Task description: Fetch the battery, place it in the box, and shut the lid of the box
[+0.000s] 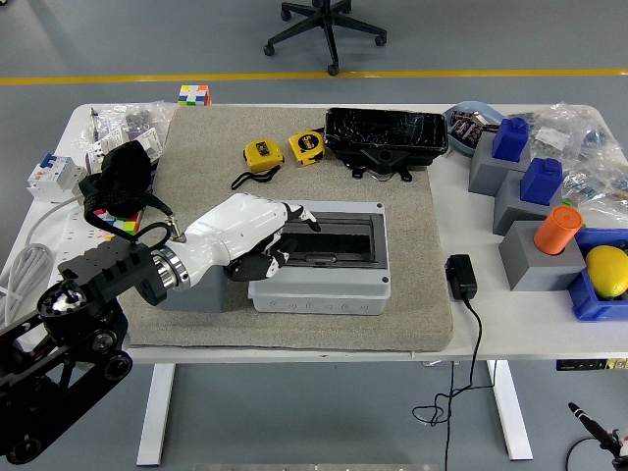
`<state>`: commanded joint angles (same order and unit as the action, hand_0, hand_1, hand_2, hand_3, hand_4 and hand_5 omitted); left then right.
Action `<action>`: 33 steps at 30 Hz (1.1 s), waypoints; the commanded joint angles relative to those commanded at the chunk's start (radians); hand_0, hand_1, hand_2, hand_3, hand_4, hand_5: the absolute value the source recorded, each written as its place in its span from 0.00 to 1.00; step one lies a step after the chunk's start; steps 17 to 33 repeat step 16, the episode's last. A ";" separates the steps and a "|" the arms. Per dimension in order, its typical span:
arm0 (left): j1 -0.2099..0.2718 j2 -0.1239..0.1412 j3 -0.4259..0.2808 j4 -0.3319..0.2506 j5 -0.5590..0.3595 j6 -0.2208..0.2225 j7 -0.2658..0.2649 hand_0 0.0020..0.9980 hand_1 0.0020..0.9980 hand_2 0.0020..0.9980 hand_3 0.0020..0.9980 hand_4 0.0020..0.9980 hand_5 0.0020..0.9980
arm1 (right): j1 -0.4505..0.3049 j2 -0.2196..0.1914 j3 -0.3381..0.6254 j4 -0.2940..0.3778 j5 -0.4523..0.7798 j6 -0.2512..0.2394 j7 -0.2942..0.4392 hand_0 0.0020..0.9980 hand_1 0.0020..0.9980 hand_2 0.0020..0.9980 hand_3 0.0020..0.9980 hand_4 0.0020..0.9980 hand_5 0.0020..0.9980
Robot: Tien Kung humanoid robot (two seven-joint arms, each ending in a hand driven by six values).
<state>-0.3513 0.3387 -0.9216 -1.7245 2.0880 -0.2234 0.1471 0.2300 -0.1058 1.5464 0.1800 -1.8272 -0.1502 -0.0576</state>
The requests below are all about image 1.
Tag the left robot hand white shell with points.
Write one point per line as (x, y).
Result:
(230, 225)

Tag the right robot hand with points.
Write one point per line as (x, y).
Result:
(598, 429)

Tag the grey plastic junction box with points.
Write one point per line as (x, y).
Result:
(319, 289)

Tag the transparent hinged box lid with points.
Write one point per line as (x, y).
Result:
(378, 240)

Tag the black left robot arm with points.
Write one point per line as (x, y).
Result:
(108, 275)

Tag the orange cylinder battery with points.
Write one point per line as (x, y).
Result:
(557, 230)

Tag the table height control panel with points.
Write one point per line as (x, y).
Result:
(589, 365)

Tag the grey block holder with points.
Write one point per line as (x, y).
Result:
(486, 172)
(507, 211)
(535, 270)
(206, 294)

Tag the grey-brown felt mat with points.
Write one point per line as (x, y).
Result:
(206, 147)

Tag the white table leg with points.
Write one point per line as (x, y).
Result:
(154, 417)
(510, 412)

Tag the Rubik's cube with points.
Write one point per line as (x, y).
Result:
(125, 225)
(195, 95)

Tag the white terminal modules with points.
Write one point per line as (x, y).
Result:
(149, 140)

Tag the blue plastic bin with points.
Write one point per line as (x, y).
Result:
(589, 306)

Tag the black cloth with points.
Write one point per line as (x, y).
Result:
(122, 164)

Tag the white power strip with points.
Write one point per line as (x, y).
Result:
(78, 230)

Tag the yellow lemon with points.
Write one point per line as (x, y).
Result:
(608, 272)

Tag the clear bags of hardware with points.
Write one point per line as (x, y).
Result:
(118, 115)

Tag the black plastic tray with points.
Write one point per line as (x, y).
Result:
(387, 132)

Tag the white circuit breaker blue lever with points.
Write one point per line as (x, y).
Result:
(54, 174)

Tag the black power adapter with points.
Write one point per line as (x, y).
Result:
(461, 277)

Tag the black office chair base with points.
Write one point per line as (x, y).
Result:
(326, 19)

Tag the blue plastic block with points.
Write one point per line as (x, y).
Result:
(510, 142)
(539, 184)

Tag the dark snack packets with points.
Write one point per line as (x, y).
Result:
(466, 130)

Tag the light blue bowl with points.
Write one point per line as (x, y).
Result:
(478, 105)

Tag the clear bags of small parts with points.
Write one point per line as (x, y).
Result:
(589, 142)

